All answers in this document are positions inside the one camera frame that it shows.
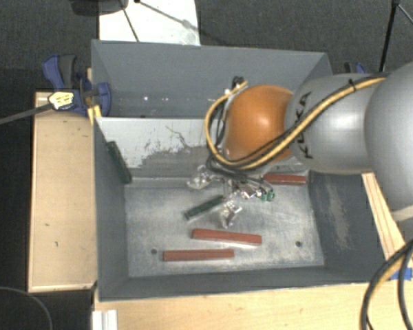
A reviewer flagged red-brown flat block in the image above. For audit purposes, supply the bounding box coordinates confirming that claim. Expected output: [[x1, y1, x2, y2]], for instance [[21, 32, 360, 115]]
[[162, 248, 236, 263], [262, 173, 308, 186], [191, 228, 264, 248]]

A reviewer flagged dark green flat block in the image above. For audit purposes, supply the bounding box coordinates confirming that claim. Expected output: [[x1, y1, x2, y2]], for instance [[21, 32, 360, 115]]
[[105, 140, 134, 185], [183, 195, 225, 221]]

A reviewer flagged grey metal bin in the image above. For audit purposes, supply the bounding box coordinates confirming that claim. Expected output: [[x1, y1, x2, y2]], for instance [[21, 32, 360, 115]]
[[90, 38, 387, 302]]

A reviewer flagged pale wood flat board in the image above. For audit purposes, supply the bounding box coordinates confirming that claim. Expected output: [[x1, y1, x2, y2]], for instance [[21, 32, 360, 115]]
[[27, 91, 99, 294]]

